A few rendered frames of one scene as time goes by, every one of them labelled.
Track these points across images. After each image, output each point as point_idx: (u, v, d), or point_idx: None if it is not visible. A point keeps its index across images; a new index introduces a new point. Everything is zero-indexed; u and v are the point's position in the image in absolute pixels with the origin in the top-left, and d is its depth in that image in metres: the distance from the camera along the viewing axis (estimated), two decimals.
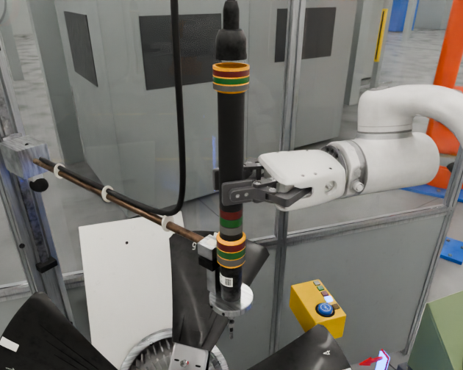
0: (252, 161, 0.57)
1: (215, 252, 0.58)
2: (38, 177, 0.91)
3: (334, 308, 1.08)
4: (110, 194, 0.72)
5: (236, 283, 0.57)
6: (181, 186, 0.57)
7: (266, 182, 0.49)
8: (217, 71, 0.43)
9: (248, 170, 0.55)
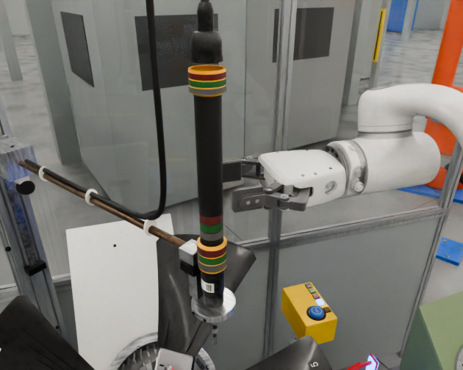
0: (256, 156, 0.59)
1: (196, 257, 0.57)
2: (24, 179, 0.90)
3: (325, 311, 1.07)
4: (94, 198, 0.71)
5: (217, 289, 0.56)
6: (162, 191, 0.56)
7: (276, 186, 0.48)
8: (192, 74, 0.42)
9: (248, 164, 0.56)
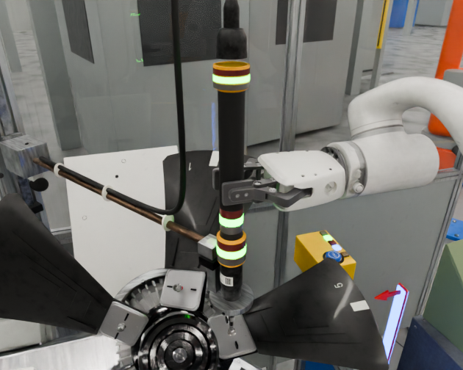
0: (252, 161, 0.57)
1: (215, 251, 0.57)
2: (38, 176, 0.90)
3: (343, 255, 1.00)
4: (110, 194, 0.72)
5: (236, 283, 0.57)
6: (181, 186, 0.57)
7: (266, 182, 0.49)
8: (217, 70, 0.43)
9: (248, 170, 0.55)
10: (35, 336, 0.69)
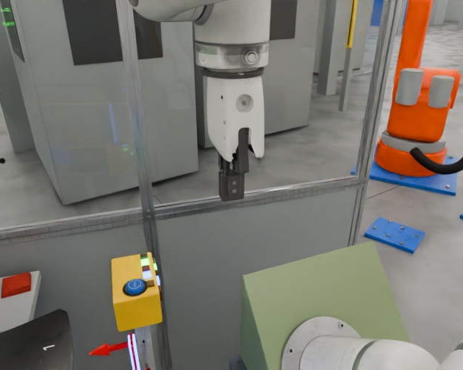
0: None
1: None
2: None
3: (146, 285, 0.85)
4: None
5: None
6: None
7: (225, 167, 0.48)
8: None
9: None
10: None
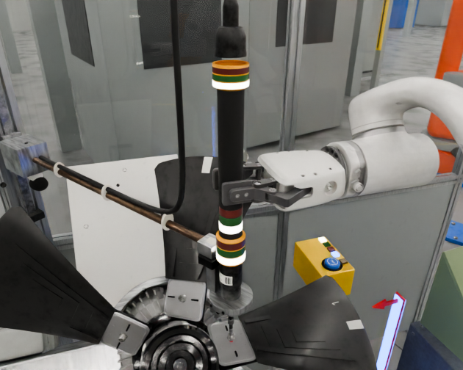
0: (252, 161, 0.57)
1: (214, 250, 0.57)
2: (38, 175, 0.90)
3: (342, 263, 1.01)
4: (109, 193, 0.72)
5: (236, 282, 0.57)
6: (181, 185, 0.57)
7: (266, 182, 0.49)
8: (216, 69, 0.43)
9: (248, 170, 0.55)
10: (38, 345, 0.70)
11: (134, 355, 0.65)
